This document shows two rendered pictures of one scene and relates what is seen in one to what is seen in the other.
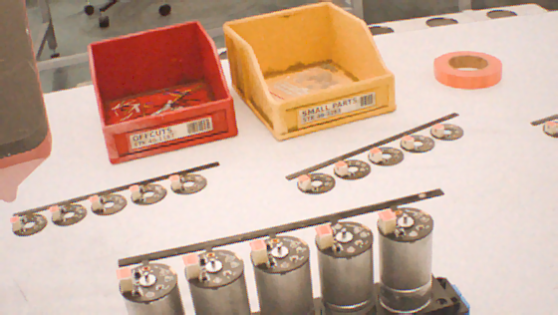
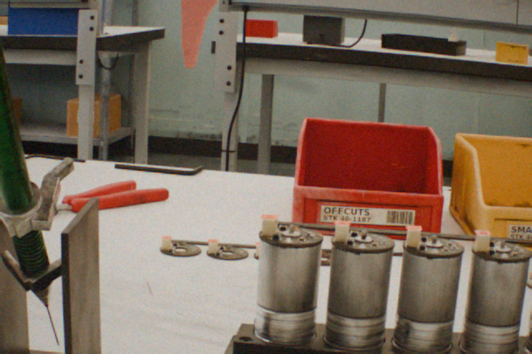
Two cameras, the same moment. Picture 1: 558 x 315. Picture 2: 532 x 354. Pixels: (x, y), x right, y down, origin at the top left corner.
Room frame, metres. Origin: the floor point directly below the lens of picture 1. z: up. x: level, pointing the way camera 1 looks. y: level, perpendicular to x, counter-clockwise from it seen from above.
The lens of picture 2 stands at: (-0.10, -0.04, 0.91)
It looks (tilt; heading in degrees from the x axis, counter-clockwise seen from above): 12 degrees down; 18
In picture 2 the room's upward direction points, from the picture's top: 3 degrees clockwise
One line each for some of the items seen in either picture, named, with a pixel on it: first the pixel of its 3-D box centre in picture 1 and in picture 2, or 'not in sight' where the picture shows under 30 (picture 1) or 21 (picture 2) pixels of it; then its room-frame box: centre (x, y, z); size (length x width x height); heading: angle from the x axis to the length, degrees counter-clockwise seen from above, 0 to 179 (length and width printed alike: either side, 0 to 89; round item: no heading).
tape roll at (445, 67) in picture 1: (467, 69); not in sight; (0.54, -0.17, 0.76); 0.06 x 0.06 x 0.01
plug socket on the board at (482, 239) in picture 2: (326, 235); (484, 241); (0.24, -0.02, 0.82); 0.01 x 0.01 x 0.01; 10
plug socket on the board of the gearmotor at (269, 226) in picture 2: (128, 278); (272, 225); (0.22, 0.07, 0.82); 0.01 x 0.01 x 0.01; 10
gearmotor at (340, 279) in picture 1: (347, 282); (494, 308); (0.24, -0.02, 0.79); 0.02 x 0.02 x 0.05
